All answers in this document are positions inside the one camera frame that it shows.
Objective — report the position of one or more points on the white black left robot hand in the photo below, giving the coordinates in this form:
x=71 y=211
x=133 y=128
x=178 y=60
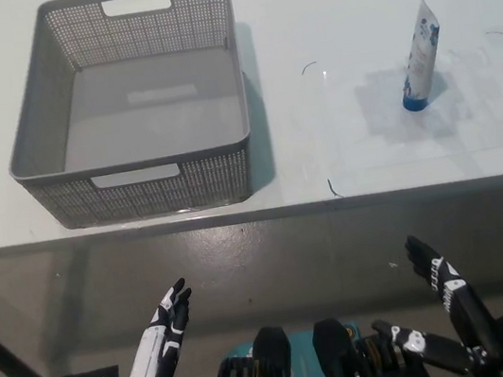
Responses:
x=161 y=341

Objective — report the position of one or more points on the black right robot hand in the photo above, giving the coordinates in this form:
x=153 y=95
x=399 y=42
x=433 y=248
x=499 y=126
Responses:
x=466 y=307

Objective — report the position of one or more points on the white blue shampoo tube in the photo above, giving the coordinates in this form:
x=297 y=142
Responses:
x=420 y=59

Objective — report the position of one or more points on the grey perforated plastic basket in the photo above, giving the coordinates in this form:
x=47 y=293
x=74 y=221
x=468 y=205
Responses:
x=47 y=135

